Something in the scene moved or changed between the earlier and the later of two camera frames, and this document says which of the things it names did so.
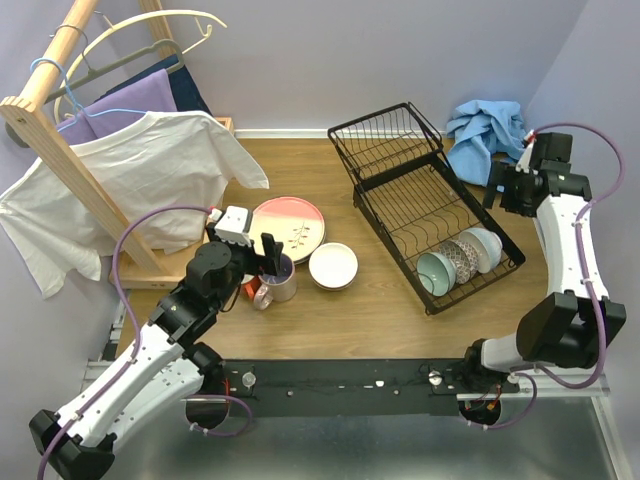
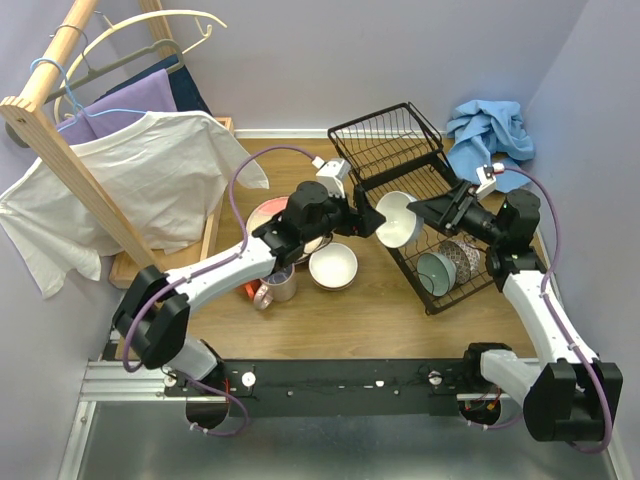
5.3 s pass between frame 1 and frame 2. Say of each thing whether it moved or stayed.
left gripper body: moved
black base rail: stayed
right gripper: moved
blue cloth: stayed
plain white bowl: moved
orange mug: stayed
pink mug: stayed
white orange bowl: stayed
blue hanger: stayed
